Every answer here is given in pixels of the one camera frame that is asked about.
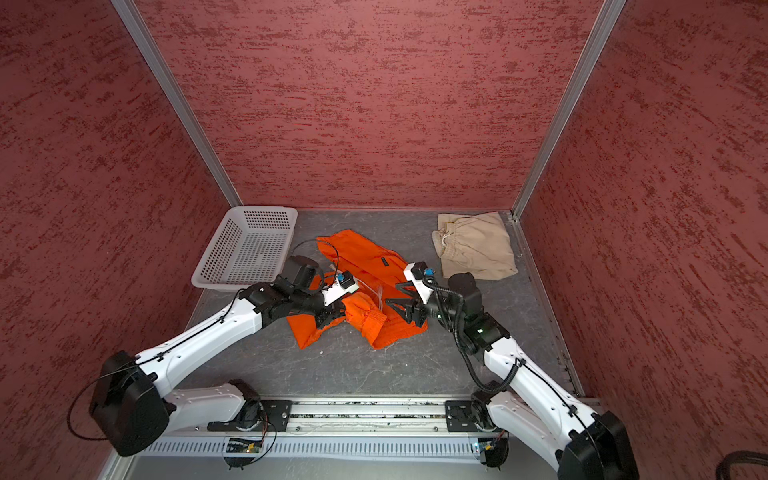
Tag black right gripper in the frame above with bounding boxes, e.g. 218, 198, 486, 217
386, 280, 466, 328

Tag orange shorts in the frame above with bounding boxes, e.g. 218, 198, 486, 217
287, 230, 428, 350

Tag beige drawstring shorts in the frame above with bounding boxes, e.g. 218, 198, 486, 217
432, 212, 518, 281

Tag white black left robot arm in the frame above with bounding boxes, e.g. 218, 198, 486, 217
66, 256, 358, 457

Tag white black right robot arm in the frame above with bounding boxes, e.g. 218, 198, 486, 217
388, 262, 639, 479

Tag white plastic laundry basket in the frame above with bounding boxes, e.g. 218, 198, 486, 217
191, 206, 298, 292

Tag left small circuit board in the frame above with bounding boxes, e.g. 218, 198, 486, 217
226, 438, 264, 455

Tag aluminium front rail frame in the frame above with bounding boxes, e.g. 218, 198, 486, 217
173, 394, 607, 437

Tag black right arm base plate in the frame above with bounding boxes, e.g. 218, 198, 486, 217
444, 400, 495, 433

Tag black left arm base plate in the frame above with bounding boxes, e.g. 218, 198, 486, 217
206, 399, 294, 434

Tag white slotted cable duct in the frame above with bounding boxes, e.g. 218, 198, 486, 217
141, 435, 479, 463

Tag black cable bottom right corner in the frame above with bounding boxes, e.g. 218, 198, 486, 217
715, 450, 768, 480

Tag aluminium right corner post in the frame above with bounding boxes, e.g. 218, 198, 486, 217
511, 0, 626, 222

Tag aluminium corner post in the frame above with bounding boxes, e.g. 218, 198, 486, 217
111, 0, 243, 207
511, 0, 626, 222

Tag aluminium left corner post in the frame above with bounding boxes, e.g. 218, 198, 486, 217
111, 0, 243, 207

